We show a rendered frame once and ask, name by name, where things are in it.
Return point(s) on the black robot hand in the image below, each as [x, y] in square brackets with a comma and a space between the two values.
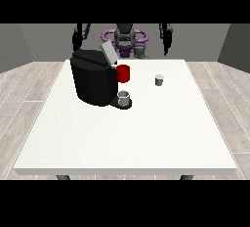
[166, 44]
[76, 41]

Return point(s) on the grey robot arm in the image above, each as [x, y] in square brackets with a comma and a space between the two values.
[83, 29]
[165, 28]

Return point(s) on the pale grey machine lid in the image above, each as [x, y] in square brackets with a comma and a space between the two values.
[109, 52]

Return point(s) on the small grey coffee pod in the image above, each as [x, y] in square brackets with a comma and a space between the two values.
[159, 81]

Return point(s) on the black coffee machine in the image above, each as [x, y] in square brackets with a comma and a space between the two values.
[92, 81]

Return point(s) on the red pod holder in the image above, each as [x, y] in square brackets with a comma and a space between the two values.
[123, 73]

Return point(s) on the grey robot trunk purple rings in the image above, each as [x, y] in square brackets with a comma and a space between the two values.
[124, 38]

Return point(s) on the small grey cup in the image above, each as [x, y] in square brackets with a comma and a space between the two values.
[123, 99]

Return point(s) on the dark table leg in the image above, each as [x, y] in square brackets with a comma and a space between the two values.
[63, 177]
[187, 177]

